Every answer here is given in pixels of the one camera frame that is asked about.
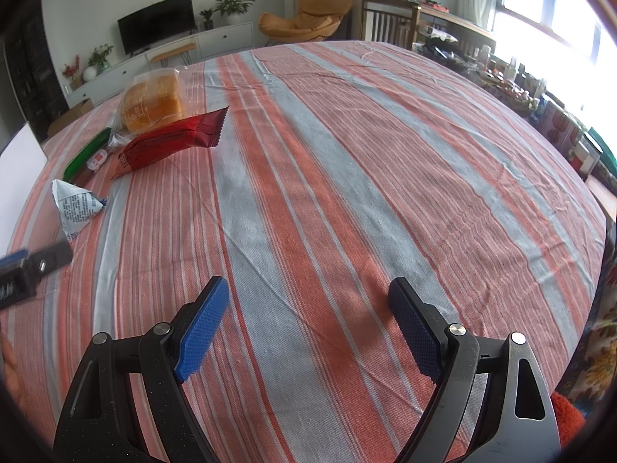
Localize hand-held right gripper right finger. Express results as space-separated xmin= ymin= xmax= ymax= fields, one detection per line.
xmin=388 ymin=277 xmax=562 ymax=463

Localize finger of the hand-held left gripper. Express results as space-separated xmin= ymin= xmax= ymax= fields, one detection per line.
xmin=0 ymin=242 xmax=74 ymax=309

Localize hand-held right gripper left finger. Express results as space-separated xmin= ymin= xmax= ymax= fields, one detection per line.
xmin=53 ymin=275 xmax=229 ymax=463

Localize white printed snack packet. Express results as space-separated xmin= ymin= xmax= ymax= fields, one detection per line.
xmin=51 ymin=179 xmax=108 ymax=242

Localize white cardboard storage box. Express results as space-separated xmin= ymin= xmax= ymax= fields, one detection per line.
xmin=0 ymin=123 xmax=49 ymax=252

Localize long green snack packet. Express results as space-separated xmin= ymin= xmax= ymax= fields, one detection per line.
xmin=64 ymin=128 xmax=113 ymax=180

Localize red snack packet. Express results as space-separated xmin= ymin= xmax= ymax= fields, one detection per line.
xmin=112 ymin=106 xmax=229 ymax=180

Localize clear bag of bread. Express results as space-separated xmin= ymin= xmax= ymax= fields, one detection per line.
xmin=116 ymin=65 xmax=191 ymax=135

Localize brown cardboard box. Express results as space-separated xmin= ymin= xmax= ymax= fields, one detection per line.
xmin=47 ymin=99 xmax=94 ymax=138

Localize orange grey striped tablecloth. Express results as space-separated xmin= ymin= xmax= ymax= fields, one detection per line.
xmin=0 ymin=41 xmax=608 ymax=463

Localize orange fuzzy cloth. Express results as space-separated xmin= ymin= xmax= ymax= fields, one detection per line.
xmin=550 ymin=393 xmax=586 ymax=444

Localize floral printed cloth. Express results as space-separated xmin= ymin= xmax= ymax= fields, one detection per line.
xmin=554 ymin=231 xmax=617 ymax=444

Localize red flowers in vase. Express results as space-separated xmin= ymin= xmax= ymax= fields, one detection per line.
xmin=62 ymin=54 xmax=82 ymax=90

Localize black display cabinet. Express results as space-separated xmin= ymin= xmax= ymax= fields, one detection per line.
xmin=5 ymin=5 xmax=71 ymax=140

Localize green plant in white pot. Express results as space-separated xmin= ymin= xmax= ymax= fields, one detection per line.
xmin=88 ymin=44 xmax=114 ymax=75

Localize wooden bench with metal legs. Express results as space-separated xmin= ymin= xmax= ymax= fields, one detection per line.
xmin=149 ymin=41 xmax=197 ymax=68

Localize black flat television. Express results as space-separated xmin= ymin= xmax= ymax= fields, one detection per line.
xmin=118 ymin=0 xmax=197 ymax=56

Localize row of cluttered goods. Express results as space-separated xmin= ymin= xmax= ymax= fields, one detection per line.
xmin=415 ymin=24 xmax=617 ymax=179

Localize white television cabinet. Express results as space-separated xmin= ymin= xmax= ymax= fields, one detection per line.
xmin=67 ymin=22 xmax=255 ymax=107

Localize wooden side table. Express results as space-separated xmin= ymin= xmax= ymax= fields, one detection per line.
xmin=419 ymin=5 xmax=497 ymax=54

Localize dark wooden slatted chair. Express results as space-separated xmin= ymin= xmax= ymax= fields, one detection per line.
xmin=361 ymin=0 xmax=420 ymax=49

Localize large leafy potted plant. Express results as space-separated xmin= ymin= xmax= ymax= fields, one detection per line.
xmin=212 ymin=0 xmax=255 ymax=25

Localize orange lounge chair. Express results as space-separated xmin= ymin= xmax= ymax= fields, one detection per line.
xmin=259 ymin=0 xmax=354 ymax=45

